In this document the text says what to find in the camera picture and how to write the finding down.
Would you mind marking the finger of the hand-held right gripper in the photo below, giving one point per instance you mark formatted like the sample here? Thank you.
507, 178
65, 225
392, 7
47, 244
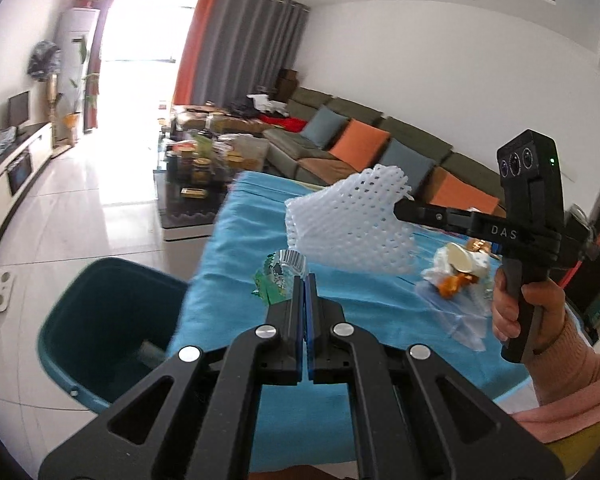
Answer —
430, 216

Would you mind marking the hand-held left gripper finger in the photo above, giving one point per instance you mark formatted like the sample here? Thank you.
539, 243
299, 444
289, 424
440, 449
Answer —
298, 310
311, 310

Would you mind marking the green silver snack wrapper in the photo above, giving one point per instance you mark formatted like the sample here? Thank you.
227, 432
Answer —
275, 280

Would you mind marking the white foam net sleeve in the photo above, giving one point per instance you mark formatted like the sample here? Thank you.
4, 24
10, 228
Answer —
350, 220

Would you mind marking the clear plastic bag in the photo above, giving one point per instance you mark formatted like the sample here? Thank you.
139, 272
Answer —
455, 322

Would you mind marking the teal trash bin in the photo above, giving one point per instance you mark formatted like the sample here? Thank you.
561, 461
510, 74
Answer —
105, 310

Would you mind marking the person's right hand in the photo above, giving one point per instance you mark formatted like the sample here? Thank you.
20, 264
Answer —
547, 305

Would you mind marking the orange cushion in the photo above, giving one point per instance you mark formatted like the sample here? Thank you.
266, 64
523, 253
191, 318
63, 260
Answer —
460, 191
360, 141

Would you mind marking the white crumpled tissue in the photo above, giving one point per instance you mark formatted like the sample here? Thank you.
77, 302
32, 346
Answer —
436, 266

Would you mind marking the paper cup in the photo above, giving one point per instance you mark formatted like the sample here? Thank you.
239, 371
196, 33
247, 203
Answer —
462, 260

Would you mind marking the blue grey cushion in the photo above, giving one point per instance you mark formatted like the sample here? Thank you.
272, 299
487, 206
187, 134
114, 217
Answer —
325, 125
410, 157

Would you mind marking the blue blanket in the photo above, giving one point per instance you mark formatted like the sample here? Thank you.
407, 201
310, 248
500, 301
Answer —
380, 320

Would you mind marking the olive green sofa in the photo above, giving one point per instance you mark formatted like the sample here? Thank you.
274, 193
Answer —
365, 110

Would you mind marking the black coffee table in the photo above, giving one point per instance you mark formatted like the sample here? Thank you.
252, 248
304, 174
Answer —
185, 210

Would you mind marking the red cloth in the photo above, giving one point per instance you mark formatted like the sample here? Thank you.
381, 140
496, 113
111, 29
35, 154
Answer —
287, 123

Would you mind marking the group of jars and packets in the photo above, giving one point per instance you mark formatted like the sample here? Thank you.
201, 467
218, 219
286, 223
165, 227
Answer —
205, 160

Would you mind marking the cardboard box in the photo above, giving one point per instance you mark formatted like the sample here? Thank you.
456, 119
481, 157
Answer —
288, 80

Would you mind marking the pile of clothes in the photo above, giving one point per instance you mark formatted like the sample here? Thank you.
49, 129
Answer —
260, 104

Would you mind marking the grey curtain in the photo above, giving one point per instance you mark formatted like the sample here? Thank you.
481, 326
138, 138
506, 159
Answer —
250, 45

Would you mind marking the person's yellow garment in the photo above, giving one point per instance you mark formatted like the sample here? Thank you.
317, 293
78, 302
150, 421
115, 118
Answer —
590, 455

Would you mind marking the orange curtain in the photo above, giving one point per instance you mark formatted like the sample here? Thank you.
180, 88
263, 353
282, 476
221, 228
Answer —
192, 45

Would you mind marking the yellow plant pot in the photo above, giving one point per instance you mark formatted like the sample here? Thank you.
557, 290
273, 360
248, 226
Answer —
71, 127

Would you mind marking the tall green houseplant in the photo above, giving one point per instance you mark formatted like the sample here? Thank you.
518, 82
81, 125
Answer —
91, 85

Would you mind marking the white TV cabinet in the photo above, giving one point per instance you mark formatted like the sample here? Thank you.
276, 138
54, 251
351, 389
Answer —
0, 200

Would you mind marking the white standing air conditioner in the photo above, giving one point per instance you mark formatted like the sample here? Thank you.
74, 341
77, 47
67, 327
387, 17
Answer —
75, 60

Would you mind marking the dark red curtain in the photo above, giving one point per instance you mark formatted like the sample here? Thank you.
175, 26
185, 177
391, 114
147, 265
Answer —
105, 35

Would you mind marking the clear bag on cabinet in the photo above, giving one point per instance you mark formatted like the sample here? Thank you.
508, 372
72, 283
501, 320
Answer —
4, 140

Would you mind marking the black monitor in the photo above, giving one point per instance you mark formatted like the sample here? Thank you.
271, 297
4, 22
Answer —
19, 109

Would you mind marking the covered standing fan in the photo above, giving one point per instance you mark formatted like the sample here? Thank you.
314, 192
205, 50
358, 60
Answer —
44, 57

